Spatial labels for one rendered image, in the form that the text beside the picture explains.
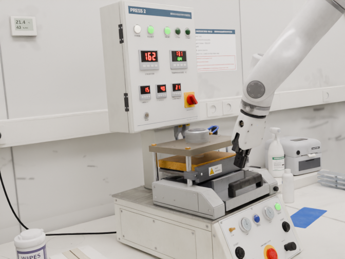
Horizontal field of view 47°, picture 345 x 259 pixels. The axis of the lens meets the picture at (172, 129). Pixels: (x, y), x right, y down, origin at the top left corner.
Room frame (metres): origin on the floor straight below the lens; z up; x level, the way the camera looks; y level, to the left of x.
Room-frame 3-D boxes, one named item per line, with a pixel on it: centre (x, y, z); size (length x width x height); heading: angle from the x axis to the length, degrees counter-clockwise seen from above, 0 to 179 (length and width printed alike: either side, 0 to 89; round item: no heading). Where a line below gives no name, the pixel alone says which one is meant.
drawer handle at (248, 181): (1.16, -0.21, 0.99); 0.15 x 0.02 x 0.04; 134
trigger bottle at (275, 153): (1.99, -0.52, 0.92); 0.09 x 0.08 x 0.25; 13
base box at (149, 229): (1.30, -0.10, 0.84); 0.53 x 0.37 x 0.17; 44
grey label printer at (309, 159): (2.10, -0.64, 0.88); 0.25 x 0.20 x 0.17; 27
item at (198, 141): (1.33, -0.07, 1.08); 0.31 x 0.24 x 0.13; 134
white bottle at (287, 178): (1.71, -0.49, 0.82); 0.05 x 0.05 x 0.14
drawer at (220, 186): (1.26, -0.11, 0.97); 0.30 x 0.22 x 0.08; 44
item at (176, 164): (1.30, -0.09, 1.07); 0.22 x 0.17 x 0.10; 134
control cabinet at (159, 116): (1.42, 0.04, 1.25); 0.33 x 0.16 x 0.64; 134
